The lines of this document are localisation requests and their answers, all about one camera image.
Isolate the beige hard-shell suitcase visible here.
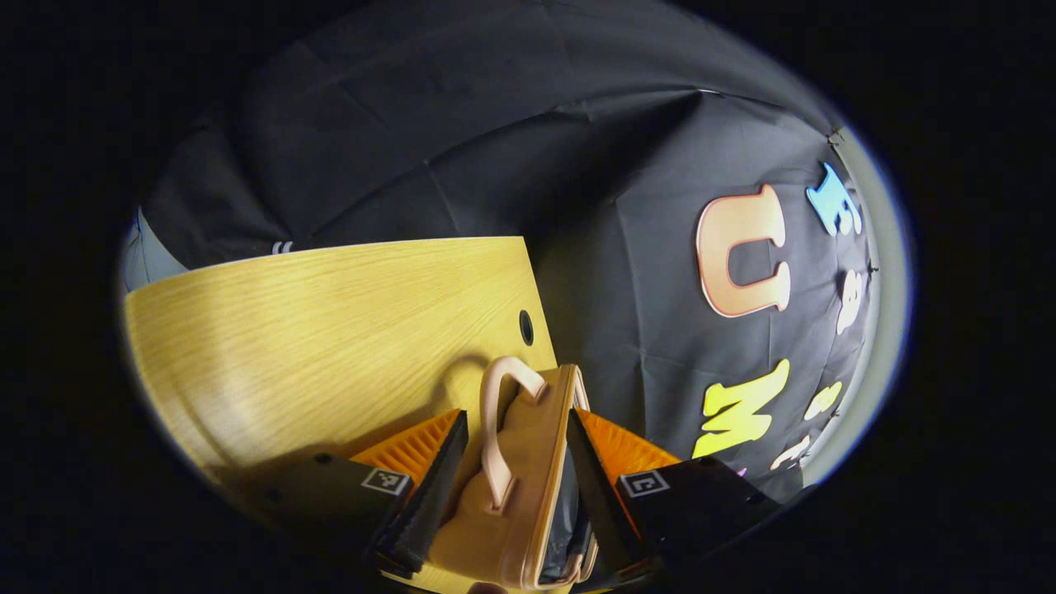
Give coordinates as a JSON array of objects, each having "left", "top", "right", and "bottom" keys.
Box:
[{"left": 388, "top": 355, "right": 603, "bottom": 594}]

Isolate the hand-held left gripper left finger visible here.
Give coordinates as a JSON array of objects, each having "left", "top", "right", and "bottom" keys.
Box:
[{"left": 247, "top": 408, "right": 470, "bottom": 580}]

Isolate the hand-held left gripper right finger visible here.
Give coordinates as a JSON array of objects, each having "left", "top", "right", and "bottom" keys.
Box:
[{"left": 565, "top": 408, "right": 782, "bottom": 591}]

